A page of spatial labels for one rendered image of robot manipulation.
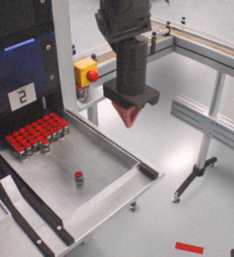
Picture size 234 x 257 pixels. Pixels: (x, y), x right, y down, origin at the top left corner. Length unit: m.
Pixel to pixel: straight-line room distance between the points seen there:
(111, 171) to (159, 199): 1.09
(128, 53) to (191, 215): 1.43
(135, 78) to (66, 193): 0.37
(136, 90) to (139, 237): 1.25
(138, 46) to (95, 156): 0.43
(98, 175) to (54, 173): 0.12
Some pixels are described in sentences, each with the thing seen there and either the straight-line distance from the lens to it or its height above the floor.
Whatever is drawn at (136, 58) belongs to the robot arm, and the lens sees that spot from 0.53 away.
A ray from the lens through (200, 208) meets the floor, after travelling 1.89.
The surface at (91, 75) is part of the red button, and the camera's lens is 0.98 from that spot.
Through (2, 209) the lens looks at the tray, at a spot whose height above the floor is 0.88.
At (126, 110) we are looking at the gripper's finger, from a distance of 0.58.
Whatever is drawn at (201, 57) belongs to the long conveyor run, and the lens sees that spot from 1.49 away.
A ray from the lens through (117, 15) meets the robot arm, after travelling 0.45.
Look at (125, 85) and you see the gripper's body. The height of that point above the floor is 1.20.
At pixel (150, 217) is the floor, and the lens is 1.80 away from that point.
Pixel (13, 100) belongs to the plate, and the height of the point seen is 1.02.
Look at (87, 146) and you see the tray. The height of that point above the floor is 0.88.
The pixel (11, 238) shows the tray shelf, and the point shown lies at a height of 0.88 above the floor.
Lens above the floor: 1.48
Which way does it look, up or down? 39 degrees down
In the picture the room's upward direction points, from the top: straight up
